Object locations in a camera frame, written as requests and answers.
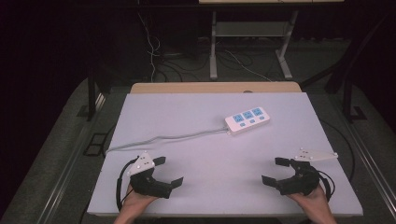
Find white table mat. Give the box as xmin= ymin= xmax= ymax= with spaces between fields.
xmin=87 ymin=91 xmax=364 ymax=217

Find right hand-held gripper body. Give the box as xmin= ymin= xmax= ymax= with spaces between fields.
xmin=275 ymin=147 xmax=339 ymax=197

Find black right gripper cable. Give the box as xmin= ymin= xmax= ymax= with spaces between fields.
xmin=317 ymin=169 xmax=336 ymax=203

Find person's left hand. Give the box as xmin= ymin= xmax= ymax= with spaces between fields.
xmin=120 ymin=183 xmax=160 ymax=216

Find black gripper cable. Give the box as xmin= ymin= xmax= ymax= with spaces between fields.
xmin=317 ymin=169 xmax=336 ymax=203
xmin=115 ymin=157 xmax=139 ymax=213

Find black metal stand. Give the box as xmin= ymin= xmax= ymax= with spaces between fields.
xmin=76 ymin=66 xmax=112 ymax=122
xmin=341 ymin=77 xmax=369 ymax=124

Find black floor frame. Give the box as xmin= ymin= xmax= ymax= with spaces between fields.
xmin=82 ymin=133 xmax=108 ymax=158

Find aluminium floor rail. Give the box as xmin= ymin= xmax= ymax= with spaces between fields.
xmin=36 ymin=92 xmax=107 ymax=224
xmin=326 ymin=92 xmax=396 ymax=216

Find thin white floor cable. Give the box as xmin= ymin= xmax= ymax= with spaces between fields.
xmin=136 ymin=11 xmax=162 ymax=83
xmin=223 ymin=49 xmax=274 ymax=83

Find white-framed desk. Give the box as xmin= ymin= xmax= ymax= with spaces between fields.
xmin=198 ymin=0 xmax=346 ymax=81

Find person's right hand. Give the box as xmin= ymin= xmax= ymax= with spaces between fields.
xmin=287 ymin=184 xmax=332 ymax=217

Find grey power strip cable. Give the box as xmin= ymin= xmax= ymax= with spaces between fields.
xmin=106 ymin=125 xmax=230 ymax=157

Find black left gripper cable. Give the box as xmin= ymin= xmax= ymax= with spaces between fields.
xmin=115 ymin=157 xmax=139 ymax=213

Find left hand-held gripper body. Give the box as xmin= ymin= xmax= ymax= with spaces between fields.
xmin=126 ymin=151 xmax=173 ymax=200

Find long black cable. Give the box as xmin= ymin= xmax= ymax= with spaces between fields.
xmin=319 ymin=119 xmax=357 ymax=184

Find white power strip blue sockets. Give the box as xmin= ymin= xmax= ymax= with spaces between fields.
xmin=224 ymin=106 xmax=271 ymax=136

